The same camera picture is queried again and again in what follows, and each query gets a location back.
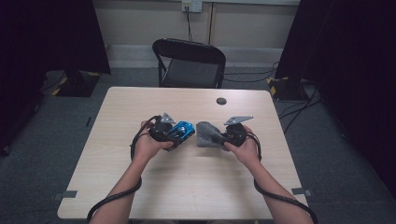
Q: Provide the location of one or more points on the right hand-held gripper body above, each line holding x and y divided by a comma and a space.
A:
236, 135

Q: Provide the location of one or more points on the black folding chair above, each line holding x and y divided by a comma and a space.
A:
190, 73

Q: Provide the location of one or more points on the black stand base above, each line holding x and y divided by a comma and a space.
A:
77, 85
286, 88

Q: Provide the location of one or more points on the grey tape strip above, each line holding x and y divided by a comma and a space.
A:
67, 194
301, 191

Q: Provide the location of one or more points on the white wall socket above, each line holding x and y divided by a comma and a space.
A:
192, 5

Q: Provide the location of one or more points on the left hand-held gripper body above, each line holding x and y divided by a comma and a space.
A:
160, 132

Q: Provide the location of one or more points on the grey terry towel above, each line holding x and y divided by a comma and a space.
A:
208, 135

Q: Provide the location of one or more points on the person's left hand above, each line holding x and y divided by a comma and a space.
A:
144, 147

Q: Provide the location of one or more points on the blue toy car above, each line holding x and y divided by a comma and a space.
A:
182, 130

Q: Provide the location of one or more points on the black curtain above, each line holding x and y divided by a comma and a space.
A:
46, 37
351, 62

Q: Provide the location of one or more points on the person's right hand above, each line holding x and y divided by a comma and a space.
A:
247, 152

